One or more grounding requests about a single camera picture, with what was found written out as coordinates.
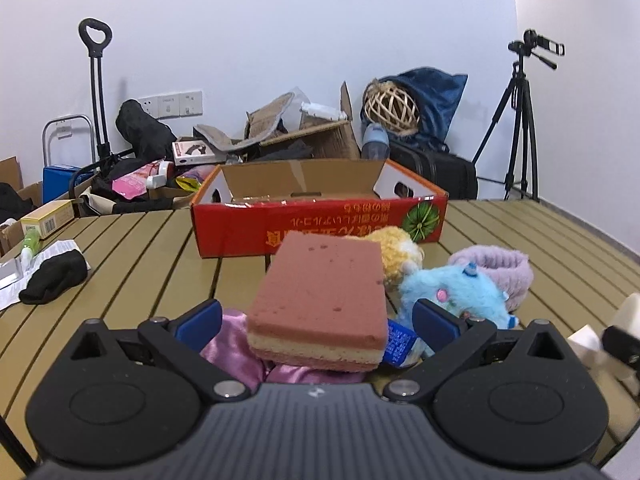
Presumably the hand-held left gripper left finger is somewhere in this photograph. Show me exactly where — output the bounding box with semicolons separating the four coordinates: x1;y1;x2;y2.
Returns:
60;298;253;403

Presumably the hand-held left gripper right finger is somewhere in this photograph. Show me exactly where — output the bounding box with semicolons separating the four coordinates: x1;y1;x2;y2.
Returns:
382;298;578;402

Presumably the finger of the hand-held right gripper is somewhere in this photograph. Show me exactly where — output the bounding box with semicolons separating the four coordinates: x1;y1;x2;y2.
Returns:
602;327;640;371

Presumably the white wedge sponge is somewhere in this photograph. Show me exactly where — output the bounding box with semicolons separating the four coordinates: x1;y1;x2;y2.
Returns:
567;324;636;386

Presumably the blue tissue packet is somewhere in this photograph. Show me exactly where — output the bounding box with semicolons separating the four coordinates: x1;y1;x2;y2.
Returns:
382;321;421;367

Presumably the blue plush toy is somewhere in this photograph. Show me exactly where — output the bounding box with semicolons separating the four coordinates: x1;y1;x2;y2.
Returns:
397;260;521;333

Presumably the pink satin scrunchie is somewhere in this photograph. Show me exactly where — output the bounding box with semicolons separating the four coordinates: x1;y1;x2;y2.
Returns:
200;310;371;386

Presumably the yellow plush toy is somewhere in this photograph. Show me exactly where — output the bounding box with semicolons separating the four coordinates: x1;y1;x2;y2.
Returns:
345;226;425;288

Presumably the lavender fluffy headband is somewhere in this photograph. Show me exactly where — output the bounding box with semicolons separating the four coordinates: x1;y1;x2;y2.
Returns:
447;245;533;321

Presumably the pink and yellow sponge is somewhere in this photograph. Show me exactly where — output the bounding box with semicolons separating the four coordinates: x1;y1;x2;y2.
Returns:
246;231;390;373

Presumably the tan folding table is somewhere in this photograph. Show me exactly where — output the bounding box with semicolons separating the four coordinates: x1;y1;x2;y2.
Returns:
0;199;640;480

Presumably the red cardboard box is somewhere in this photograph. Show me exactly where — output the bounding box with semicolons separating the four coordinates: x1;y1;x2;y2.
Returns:
190;159;449;259

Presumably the yellow purple snack packet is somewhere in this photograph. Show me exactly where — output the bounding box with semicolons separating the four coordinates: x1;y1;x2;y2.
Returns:
175;167;213;193

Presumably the black sock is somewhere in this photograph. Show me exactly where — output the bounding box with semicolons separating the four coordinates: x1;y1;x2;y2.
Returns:
19;249;91;306

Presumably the pink packet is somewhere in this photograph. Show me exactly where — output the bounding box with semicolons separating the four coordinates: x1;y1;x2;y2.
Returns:
111;160;168;201

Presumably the white paper sheet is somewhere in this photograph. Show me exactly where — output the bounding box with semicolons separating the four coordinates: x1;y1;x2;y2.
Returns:
0;239;83;311

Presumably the black suitcase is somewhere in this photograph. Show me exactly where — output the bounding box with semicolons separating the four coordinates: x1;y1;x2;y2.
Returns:
387;137;478;201

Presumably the white box with black picture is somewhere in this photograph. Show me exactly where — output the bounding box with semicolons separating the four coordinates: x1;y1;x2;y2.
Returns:
171;139;221;166

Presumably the yellow carton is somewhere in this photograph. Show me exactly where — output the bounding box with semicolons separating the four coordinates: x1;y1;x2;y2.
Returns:
20;200;76;241

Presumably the small green tube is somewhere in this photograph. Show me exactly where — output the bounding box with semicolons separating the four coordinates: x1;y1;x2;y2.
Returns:
19;230;41;268

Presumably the blue water bottle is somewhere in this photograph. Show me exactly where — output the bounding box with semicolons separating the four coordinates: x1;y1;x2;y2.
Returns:
361;122;391;161

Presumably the dark blue box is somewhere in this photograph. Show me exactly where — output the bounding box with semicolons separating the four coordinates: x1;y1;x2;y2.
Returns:
42;165;83;203

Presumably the open brown cardboard box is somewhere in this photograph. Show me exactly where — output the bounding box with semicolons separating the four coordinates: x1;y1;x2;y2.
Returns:
259;81;362;162

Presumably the torn grey cardboard sheet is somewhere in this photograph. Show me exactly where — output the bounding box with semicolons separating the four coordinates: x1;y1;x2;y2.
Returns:
194;92;297;153

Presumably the dark blue cloth bag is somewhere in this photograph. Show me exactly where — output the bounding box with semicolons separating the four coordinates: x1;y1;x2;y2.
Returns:
377;66;468;151

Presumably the wicker ball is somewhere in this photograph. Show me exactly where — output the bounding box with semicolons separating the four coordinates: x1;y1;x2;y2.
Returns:
362;80;420;135

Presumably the white plastic container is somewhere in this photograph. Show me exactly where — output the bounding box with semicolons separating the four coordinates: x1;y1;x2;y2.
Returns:
300;101;348;122

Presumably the large cardboard box with clothes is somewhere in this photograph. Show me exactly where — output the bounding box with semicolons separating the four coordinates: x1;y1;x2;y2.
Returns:
0;156;43;256

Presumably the black tripod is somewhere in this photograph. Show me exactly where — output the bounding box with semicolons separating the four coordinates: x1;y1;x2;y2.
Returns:
472;57;541;201

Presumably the black drawstring bag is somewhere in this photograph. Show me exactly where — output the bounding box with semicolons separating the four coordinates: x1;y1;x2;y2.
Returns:
116;100;178;161

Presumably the black wagon pull handle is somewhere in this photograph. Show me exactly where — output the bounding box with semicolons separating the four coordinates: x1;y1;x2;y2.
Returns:
78;18;113;161

